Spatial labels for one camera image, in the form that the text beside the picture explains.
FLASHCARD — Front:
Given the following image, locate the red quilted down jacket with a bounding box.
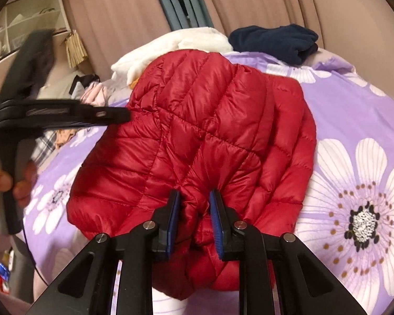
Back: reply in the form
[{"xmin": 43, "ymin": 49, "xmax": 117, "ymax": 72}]
[{"xmin": 67, "ymin": 50, "xmax": 316, "ymax": 300}]

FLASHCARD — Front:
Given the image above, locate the left hand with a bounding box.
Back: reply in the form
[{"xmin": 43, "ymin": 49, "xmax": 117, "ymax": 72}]
[{"xmin": 0, "ymin": 161, "xmax": 38, "ymax": 208}]

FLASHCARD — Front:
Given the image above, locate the plaid grey pillow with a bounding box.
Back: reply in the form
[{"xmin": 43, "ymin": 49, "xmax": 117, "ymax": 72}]
[{"xmin": 31, "ymin": 130, "xmax": 57, "ymax": 168}]

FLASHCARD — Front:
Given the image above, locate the tan hanging tassel bag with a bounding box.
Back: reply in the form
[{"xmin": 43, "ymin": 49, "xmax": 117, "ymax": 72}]
[{"xmin": 65, "ymin": 30, "xmax": 88, "ymax": 68}]

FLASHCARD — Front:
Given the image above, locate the mustard orange garment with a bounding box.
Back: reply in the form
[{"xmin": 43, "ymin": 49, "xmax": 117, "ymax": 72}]
[{"xmin": 129, "ymin": 78, "xmax": 139, "ymax": 90}]

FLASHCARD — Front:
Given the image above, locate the white fleece garment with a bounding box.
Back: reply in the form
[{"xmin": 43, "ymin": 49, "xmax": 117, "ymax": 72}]
[{"xmin": 111, "ymin": 26, "xmax": 234, "ymax": 86}]

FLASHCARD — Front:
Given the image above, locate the navy blue garment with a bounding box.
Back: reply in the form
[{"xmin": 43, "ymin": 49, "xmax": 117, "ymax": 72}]
[{"xmin": 228, "ymin": 24, "xmax": 319, "ymax": 65}]

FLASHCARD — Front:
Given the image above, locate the beige curtain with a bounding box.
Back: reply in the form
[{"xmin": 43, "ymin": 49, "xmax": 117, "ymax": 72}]
[{"xmin": 62, "ymin": 0, "xmax": 381, "ymax": 82}]

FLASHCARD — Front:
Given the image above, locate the white wall shelf unit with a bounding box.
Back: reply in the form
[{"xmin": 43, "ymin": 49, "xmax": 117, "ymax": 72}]
[{"xmin": 0, "ymin": 0, "xmax": 70, "ymax": 61}]

